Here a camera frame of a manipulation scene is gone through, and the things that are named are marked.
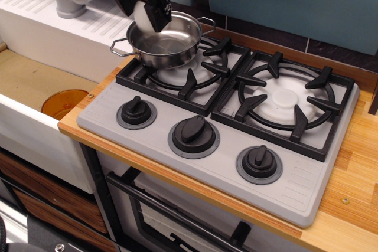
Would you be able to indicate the white egg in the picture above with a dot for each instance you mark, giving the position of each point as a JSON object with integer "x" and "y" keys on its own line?
{"x": 142, "y": 21}

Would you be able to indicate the stainless steel pot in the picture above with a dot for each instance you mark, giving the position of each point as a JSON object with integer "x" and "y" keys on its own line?
{"x": 176, "y": 45}

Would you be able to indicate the black left stove knob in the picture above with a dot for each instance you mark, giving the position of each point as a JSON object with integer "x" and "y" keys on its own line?
{"x": 136, "y": 114}

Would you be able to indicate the black stove knob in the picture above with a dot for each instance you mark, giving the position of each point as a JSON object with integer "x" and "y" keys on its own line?
{"x": 194, "y": 138}
{"x": 259, "y": 165}
{"x": 136, "y": 114}

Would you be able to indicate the black middle stove knob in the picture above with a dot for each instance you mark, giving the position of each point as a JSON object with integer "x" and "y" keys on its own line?
{"x": 194, "y": 138}

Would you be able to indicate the black right stove knob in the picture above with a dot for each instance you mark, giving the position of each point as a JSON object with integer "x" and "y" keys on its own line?
{"x": 259, "y": 165}

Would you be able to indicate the grey toy stove top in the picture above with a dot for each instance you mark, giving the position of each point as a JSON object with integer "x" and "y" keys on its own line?
{"x": 295, "y": 196}

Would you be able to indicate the white sink unit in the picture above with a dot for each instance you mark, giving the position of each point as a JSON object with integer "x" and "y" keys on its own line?
{"x": 43, "y": 54}

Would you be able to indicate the black left burner grate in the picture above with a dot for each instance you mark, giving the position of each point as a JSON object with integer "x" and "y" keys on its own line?
{"x": 195, "y": 86}

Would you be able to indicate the black burner grate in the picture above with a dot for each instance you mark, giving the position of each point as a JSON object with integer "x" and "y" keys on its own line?
{"x": 298, "y": 107}
{"x": 195, "y": 86}

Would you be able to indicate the black right burner grate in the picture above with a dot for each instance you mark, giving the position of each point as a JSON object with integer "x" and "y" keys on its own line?
{"x": 298, "y": 107}

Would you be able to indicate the upper wooden drawer front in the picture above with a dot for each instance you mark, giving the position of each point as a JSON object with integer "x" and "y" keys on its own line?
{"x": 67, "y": 197}

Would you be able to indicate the wooden drawer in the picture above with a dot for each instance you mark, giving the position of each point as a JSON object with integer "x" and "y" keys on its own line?
{"x": 67, "y": 197}
{"x": 55, "y": 219}

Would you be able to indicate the oven door with window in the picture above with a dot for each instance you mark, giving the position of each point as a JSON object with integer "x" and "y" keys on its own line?
{"x": 166, "y": 235}

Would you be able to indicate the lower wooden drawer front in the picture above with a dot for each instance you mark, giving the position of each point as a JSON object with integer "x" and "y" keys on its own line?
{"x": 55, "y": 219}

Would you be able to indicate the brass screw in countertop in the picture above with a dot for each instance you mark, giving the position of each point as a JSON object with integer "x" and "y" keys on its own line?
{"x": 345, "y": 201}

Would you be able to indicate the right teal wall cabinet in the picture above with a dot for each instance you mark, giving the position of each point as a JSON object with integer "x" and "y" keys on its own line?
{"x": 349, "y": 24}

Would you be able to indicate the black oven door handle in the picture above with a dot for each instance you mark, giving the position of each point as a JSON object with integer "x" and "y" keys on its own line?
{"x": 232, "y": 244}

